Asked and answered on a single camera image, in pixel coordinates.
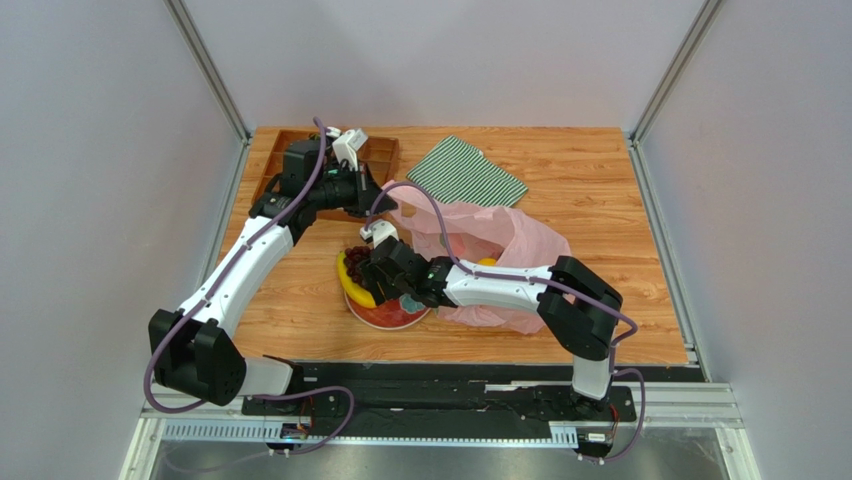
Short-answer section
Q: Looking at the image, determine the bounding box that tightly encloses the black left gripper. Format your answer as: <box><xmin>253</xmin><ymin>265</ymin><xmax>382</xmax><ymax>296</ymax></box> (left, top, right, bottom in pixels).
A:
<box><xmin>310</xmin><ymin>163</ymin><xmax>399</xmax><ymax>220</ymax></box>

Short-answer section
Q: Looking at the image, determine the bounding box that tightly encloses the pink plastic bag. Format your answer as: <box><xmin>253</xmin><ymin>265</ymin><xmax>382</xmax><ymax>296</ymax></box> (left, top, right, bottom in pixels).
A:
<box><xmin>382</xmin><ymin>179</ymin><xmax>574</xmax><ymax>335</ymax></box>

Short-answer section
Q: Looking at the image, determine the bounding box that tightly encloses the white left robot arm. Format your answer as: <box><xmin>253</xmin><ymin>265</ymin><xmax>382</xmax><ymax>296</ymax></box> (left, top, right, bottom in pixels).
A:
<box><xmin>144</xmin><ymin>128</ymin><xmax>397</xmax><ymax>406</ymax></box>

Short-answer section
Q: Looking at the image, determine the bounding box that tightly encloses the wooden compartment tray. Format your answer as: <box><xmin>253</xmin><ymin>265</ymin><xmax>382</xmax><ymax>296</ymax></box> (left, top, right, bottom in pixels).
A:
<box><xmin>249</xmin><ymin>129</ymin><xmax>400</xmax><ymax>217</ymax></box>

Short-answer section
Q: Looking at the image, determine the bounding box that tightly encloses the purple grape bunch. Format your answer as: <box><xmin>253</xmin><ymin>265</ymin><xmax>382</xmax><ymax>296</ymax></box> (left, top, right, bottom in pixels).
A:
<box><xmin>343</xmin><ymin>245</ymin><xmax>372</xmax><ymax>288</ymax></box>

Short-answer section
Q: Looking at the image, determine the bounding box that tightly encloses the patterned fruit plate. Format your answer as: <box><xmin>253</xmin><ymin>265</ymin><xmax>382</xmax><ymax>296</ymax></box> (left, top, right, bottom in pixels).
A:
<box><xmin>344</xmin><ymin>294</ymin><xmax>431</xmax><ymax>331</ymax></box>

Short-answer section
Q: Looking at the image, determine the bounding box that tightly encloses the yellow banana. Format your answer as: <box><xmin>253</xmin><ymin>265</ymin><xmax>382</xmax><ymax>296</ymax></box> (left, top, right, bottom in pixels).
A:
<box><xmin>336</xmin><ymin>251</ymin><xmax>377</xmax><ymax>309</ymax></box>

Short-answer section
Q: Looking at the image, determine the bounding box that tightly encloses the green striped cloth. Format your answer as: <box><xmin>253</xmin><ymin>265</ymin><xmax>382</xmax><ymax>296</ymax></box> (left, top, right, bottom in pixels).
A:
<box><xmin>406</xmin><ymin>135</ymin><xmax>528</xmax><ymax>207</ymax></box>

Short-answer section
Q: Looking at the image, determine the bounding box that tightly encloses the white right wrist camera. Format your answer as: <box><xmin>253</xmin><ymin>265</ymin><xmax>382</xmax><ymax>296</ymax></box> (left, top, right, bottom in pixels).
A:
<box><xmin>359</xmin><ymin>220</ymin><xmax>399</xmax><ymax>249</ymax></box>

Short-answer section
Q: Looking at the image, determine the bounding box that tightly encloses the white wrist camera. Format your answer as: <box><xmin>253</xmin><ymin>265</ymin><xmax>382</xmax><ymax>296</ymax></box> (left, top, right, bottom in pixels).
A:
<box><xmin>332</xmin><ymin>128</ymin><xmax>369</xmax><ymax>171</ymax></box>
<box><xmin>359</xmin><ymin>220</ymin><xmax>399</xmax><ymax>249</ymax></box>

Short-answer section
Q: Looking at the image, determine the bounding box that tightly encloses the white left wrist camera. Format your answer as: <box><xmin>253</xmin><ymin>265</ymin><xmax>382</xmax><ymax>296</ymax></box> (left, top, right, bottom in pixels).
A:
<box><xmin>332</xmin><ymin>128</ymin><xmax>369</xmax><ymax>171</ymax></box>

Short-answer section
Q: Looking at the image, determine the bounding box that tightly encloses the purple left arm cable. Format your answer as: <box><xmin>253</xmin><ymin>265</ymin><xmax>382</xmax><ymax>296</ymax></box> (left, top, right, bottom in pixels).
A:
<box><xmin>142</xmin><ymin>117</ymin><xmax>357</xmax><ymax>415</ymax></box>

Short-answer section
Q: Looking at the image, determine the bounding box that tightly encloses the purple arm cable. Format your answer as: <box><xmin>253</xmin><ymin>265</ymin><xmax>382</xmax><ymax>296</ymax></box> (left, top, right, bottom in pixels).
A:
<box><xmin>362</xmin><ymin>180</ymin><xmax>647</xmax><ymax>464</ymax></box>
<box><xmin>142</xmin><ymin>117</ymin><xmax>357</xmax><ymax>415</ymax></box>

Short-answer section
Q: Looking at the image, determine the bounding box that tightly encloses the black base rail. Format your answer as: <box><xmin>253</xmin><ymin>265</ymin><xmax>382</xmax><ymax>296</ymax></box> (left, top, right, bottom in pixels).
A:
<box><xmin>241</xmin><ymin>362</ymin><xmax>640</xmax><ymax>440</ymax></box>

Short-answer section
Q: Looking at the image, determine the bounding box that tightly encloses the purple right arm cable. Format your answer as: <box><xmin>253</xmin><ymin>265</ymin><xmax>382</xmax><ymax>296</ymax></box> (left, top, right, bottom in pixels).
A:
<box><xmin>362</xmin><ymin>180</ymin><xmax>647</xmax><ymax>464</ymax></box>

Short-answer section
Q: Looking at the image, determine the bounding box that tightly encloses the aluminium frame post left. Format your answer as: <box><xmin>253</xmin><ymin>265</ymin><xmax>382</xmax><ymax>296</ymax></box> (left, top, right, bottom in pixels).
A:
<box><xmin>164</xmin><ymin>0</ymin><xmax>252</xmax><ymax>145</ymax></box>

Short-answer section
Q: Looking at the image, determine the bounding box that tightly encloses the aluminium frame post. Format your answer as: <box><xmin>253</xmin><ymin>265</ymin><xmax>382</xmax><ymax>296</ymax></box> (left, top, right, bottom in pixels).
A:
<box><xmin>164</xmin><ymin>0</ymin><xmax>252</xmax><ymax>145</ymax></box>
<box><xmin>629</xmin><ymin>0</ymin><xmax>726</xmax><ymax>144</ymax></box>

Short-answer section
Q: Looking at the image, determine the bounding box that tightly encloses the aluminium frame post right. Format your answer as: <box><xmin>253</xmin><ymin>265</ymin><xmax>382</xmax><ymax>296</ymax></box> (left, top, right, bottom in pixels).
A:
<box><xmin>629</xmin><ymin>0</ymin><xmax>726</xmax><ymax>144</ymax></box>

